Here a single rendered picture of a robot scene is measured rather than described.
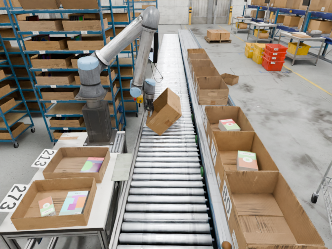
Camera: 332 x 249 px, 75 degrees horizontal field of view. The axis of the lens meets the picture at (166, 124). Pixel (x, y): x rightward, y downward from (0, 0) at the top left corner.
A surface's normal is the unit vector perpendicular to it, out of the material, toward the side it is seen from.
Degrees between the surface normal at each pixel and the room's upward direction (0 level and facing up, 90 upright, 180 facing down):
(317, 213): 0
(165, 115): 90
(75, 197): 0
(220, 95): 90
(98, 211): 0
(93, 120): 90
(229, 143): 89
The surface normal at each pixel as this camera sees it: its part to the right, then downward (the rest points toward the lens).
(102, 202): -0.01, -0.86
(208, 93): -0.04, 0.51
